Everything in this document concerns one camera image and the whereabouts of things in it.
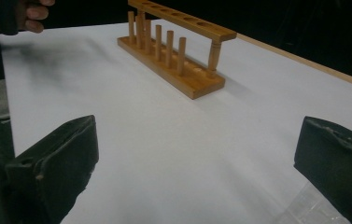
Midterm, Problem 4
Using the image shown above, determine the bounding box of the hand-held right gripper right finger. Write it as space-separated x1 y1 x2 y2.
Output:
293 116 352 224

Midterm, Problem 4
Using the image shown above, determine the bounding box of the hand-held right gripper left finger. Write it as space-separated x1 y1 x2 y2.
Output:
5 115 100 224

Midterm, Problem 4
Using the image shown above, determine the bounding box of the white table sheet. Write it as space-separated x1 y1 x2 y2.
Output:
0 18 352 224

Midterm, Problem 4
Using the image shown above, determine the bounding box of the wooden test tube rack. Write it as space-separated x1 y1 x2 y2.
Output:
117 0 238 101

